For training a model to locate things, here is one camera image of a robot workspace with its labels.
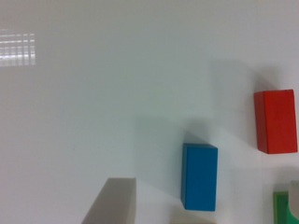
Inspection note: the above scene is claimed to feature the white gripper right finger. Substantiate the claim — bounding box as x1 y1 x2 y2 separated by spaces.
288 181 299 224

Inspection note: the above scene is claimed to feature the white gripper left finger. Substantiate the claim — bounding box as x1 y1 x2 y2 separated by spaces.
81 178 136 224

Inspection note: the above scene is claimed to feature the green square block with hole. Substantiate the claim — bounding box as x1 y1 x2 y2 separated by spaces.
273 191 299 224

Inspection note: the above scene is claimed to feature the red rectangular block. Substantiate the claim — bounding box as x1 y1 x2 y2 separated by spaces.
253 90 298 154

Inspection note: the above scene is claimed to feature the blue rectangular block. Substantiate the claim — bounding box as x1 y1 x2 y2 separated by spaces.
180 143 218 212

